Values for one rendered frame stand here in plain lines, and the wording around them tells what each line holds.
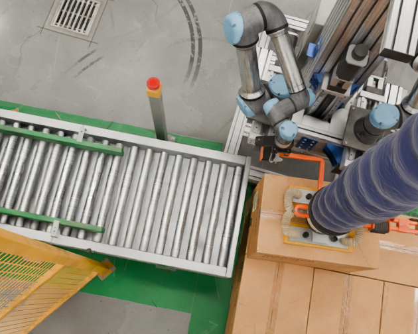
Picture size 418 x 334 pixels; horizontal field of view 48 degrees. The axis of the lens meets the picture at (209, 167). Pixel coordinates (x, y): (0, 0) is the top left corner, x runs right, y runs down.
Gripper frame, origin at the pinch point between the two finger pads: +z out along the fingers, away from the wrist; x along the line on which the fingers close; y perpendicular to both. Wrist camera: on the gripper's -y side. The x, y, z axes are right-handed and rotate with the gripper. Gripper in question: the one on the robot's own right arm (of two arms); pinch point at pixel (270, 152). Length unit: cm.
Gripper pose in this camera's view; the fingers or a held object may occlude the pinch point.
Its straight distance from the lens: 230.3
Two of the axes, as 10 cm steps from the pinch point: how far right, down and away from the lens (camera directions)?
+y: 9.9, 1.4, 0.1
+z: -0.4, 2.6, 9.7
